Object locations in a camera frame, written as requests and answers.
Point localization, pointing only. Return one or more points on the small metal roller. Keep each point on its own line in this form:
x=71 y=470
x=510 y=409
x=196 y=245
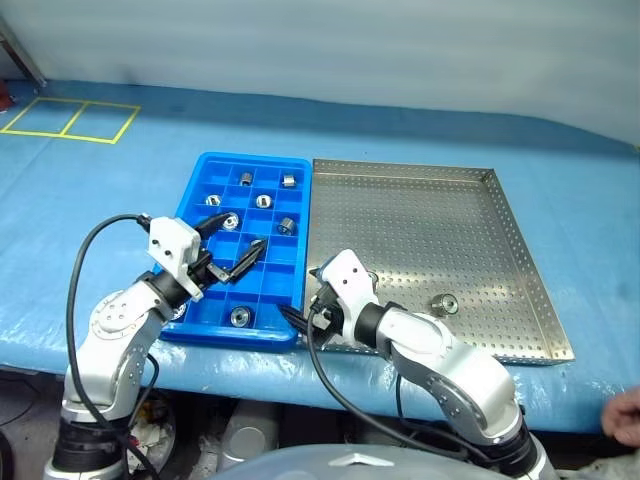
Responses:
x=288 y=180
x=214 y=200
x=241 y=316
x=256 y=243
x=444 y=303
x=263 y=201
x=286 y=226
x=231 y=222
x=245 y=178

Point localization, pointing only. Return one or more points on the grey robot torso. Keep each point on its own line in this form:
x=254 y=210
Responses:
x=325 y=467

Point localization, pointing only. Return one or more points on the white red crumpled litter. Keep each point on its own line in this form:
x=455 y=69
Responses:
x=150 y=420

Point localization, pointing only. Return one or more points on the bare person hand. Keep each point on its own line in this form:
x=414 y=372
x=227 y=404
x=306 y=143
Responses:
x=625 y=420

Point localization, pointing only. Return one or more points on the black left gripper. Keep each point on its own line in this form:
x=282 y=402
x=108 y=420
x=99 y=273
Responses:
x=202 y=272

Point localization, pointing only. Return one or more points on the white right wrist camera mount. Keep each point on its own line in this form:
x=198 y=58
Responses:
x=350 y=275

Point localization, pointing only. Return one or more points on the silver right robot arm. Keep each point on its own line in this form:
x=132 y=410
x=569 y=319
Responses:
x=450 y=360

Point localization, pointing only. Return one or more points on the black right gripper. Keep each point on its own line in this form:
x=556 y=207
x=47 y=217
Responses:
x=327 y=320

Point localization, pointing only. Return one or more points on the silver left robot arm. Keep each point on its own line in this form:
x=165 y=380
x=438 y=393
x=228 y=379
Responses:
x=115 y=340

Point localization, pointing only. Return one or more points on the yellow tape double square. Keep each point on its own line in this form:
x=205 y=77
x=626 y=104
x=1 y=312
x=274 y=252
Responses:
x=112 y=140

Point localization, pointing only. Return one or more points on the metal frame post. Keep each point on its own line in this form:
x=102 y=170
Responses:
x=30 y=65

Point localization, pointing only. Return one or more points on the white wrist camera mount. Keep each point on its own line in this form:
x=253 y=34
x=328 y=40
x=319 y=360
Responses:
x=172 y=245
x=350 y=275

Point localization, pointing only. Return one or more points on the blue plastic table cover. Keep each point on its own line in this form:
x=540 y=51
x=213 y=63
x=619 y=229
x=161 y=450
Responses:
x=400 y=135

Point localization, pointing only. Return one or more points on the blue compartment tray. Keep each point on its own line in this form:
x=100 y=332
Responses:
x=282 y=278

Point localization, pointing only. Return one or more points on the perforated steel tray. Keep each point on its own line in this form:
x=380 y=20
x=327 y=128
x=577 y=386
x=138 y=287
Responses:
x=415 y=225

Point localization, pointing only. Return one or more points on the dark red object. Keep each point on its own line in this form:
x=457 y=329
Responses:
x=3 y=97

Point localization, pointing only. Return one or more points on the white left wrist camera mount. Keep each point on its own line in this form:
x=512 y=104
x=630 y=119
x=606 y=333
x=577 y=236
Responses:
x=172 y=245

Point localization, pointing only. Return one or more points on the grey rounded shape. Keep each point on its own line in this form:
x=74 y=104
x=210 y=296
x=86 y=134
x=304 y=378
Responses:
x=250 y=440

